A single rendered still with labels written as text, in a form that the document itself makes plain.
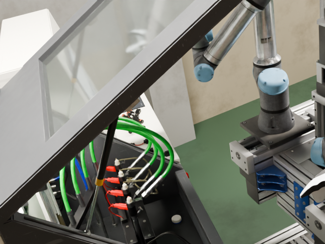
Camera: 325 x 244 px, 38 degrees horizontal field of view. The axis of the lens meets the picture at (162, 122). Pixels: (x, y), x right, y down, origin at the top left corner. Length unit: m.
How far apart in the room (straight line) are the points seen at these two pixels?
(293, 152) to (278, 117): 0.17
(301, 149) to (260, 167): 0.18
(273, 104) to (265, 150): 0.20
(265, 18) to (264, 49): 0.13
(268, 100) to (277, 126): 0.12
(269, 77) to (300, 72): 2.64
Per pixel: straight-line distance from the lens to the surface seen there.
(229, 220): 3.12
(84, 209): 1.69
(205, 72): 1.83
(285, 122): 1.97
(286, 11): 4.24
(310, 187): 1.06
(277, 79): 1.91
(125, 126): 1.46
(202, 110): 4.08
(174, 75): 3.59
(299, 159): 1.99
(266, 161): 2.01
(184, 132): 3.83
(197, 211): 1.78
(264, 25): 1.95
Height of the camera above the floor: 2.14
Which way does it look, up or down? 30 degrees down
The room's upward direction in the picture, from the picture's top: 12 degrees counter-clockwise
